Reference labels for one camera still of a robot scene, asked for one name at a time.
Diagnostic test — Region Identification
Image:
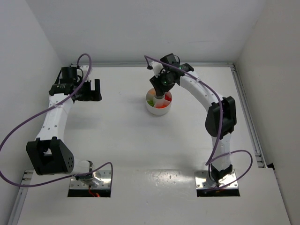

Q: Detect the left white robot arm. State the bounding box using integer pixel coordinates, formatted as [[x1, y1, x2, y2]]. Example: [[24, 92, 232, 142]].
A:
[[26, 66, 102, 179]]

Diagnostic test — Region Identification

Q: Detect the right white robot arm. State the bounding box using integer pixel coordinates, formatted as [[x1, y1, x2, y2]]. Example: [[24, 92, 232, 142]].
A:
[[145, 53, 237, 183]]

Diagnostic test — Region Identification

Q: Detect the white divided round container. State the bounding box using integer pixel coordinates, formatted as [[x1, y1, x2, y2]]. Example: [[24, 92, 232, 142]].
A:
[[146, 88, 173, 116]]

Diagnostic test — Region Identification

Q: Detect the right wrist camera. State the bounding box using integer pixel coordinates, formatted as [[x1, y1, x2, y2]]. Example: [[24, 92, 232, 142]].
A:
[[147, 61, 164, 77]]

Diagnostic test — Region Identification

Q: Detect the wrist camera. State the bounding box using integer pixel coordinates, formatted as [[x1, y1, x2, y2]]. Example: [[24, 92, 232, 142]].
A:
[[147, 61, 164, 77], [79, 65, 90, 77]]

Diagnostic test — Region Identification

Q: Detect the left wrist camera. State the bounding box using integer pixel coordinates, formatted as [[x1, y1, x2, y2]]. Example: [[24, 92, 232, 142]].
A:
[[79, 65, 90, 77]]

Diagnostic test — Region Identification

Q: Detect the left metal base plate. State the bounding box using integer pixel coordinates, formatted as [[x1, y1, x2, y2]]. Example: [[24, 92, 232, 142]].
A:
[[69, 170, 112, 190]]

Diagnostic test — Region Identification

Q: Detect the metal base plate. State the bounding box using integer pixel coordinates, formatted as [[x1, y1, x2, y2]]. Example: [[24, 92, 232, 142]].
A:
[[195, 170, 239, 190], [69, 170, 112, 190]]

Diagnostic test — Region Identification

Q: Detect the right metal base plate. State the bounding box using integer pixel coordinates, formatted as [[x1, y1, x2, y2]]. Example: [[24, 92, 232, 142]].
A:
[[195, 170, 239, 190]]

